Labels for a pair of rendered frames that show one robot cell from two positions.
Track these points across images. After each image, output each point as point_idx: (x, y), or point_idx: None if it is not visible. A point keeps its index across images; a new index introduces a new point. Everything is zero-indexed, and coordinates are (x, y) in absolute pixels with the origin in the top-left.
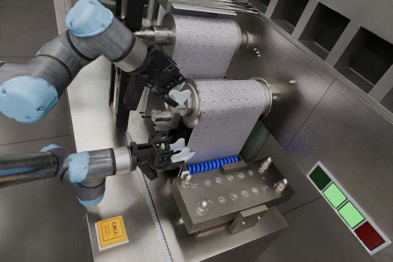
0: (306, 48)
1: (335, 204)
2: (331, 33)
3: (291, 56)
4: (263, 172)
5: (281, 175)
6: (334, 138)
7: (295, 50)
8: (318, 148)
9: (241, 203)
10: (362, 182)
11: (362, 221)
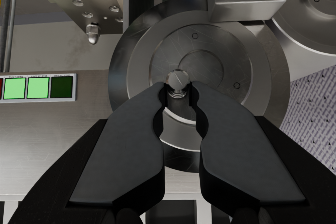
0: (176, 198)
1: (31, 80)
2: (177, 210)
3: (190, 178)
4: (116, 20)
5: (112, 33)
6: (78, 136)
7: (189, 188)
8: (86, 112)
9: None
10: (29, 125)
11: (3, 94)
